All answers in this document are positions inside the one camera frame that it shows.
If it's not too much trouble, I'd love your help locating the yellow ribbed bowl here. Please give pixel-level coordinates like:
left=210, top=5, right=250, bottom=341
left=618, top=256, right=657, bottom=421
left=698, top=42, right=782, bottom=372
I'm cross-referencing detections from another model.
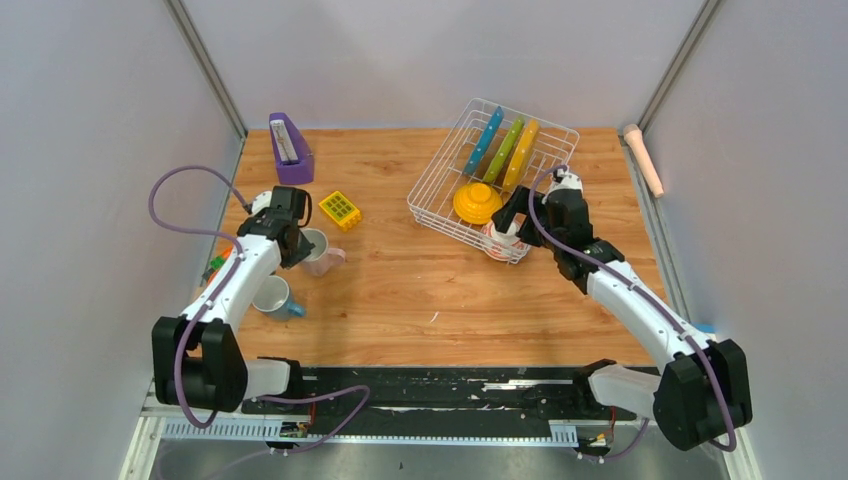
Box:
left=452, top=182, right=503, bottom=225

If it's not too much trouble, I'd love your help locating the green dotted plate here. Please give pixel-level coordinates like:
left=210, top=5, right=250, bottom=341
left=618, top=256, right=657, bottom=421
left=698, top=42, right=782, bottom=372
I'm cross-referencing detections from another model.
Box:
left=482, top=116, right=526, bottom=183

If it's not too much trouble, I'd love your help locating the white wire dish rack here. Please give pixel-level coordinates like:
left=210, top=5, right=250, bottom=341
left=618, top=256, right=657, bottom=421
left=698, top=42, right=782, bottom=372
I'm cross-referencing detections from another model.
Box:
left=407, top=98, right=580, bottom=251

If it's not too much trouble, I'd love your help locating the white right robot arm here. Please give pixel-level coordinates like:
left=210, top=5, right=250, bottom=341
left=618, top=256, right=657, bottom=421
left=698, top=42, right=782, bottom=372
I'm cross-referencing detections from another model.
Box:
left=492, top=168, right=753, bottom=452

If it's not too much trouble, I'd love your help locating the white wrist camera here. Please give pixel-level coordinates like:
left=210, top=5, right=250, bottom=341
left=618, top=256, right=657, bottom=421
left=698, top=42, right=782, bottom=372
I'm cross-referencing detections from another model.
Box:
left=250, top=190, right=272, bottom=215
left=543, top=169, right=583, bottom=203

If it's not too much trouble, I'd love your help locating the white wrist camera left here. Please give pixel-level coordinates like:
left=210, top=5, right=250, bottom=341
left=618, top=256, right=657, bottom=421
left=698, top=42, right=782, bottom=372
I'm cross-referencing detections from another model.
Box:
left=250, top=190, right=272, bottom=215

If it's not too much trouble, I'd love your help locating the pink cylinder handle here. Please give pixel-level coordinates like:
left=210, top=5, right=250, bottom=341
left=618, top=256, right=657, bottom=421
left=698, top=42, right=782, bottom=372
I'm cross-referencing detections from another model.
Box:
left=622, top=124, right=665, bottom=198

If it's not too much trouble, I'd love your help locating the green toy piece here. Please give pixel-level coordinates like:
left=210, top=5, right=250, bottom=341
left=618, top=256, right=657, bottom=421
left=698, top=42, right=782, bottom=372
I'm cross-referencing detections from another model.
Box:
left=208, top=256, right=225, bottom=271

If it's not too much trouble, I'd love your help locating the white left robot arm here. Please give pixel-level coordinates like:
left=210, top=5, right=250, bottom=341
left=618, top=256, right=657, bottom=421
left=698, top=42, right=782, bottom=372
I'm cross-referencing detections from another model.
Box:
left=152, top=186, right=312, bottom=413

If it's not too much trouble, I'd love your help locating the yellow dotted plate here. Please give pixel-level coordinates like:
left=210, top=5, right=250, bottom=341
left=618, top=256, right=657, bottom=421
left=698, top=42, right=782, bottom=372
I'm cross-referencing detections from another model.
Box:
left=502, top=119, right=540, bottom=192

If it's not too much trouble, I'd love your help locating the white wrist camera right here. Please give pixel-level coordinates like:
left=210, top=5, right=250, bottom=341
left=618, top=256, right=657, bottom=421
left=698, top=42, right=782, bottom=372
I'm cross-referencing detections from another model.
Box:
left=543, top=169, right=583, bottom=203

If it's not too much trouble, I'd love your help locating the blue dotted plate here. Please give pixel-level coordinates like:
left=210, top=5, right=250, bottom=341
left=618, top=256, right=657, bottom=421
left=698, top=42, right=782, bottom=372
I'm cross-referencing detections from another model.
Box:
left=463, top=106, right=504, bottom=176

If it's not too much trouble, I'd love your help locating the pink mug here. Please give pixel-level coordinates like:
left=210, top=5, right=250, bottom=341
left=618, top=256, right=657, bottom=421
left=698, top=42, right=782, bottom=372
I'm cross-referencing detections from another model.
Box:
left=299, top=228, right=346, bottom=277

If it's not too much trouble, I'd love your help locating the yellow green toy block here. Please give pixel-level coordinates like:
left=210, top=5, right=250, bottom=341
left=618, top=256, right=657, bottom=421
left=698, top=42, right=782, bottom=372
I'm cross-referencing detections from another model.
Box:
left=319, top=190, right=363, bottom=232

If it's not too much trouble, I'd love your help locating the purple metronome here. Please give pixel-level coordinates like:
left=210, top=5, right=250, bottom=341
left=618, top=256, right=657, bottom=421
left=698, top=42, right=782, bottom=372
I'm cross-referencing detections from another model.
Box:
left=269, top=112, right=315, bottom=185

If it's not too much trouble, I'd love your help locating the white orange patterned bowl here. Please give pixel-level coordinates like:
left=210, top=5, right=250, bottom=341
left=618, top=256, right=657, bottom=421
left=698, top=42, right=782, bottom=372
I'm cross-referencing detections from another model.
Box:
left=480, top=220, right=530, bottom=264

